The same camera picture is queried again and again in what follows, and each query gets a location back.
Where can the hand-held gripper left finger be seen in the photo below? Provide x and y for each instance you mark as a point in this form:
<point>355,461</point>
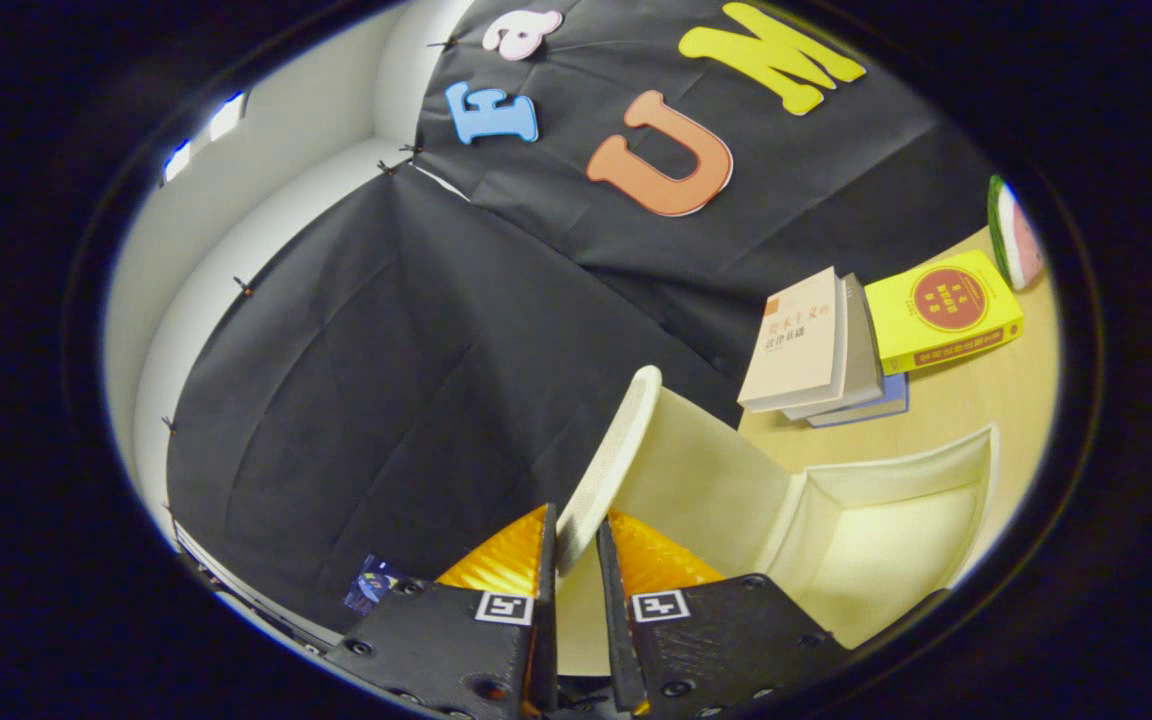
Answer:
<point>546,640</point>

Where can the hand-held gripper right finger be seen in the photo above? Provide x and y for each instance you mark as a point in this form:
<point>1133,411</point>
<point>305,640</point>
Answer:
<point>618,650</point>

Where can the beige fabric storage box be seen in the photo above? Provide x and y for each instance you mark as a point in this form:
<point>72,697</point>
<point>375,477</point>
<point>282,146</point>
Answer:
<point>716,480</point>

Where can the blue printed box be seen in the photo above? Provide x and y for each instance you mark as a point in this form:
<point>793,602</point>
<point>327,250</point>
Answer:
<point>371,585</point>

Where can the black backdrop cloth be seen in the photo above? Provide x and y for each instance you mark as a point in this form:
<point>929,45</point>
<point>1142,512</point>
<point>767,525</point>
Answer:
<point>386,350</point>

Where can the blue book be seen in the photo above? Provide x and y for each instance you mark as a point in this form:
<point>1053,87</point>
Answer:
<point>891,400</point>

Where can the grey book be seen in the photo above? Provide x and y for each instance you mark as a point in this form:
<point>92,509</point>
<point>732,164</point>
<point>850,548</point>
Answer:
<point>861,350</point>

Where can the yellow book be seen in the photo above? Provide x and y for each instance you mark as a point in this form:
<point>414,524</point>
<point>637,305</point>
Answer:
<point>936,310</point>

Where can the watermelon slice plush toy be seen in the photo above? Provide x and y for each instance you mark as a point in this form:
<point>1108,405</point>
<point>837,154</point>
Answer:
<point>1016,235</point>

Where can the ceiling light panel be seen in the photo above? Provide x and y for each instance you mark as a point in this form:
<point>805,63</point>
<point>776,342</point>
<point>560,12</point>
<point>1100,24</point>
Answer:
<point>226,115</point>

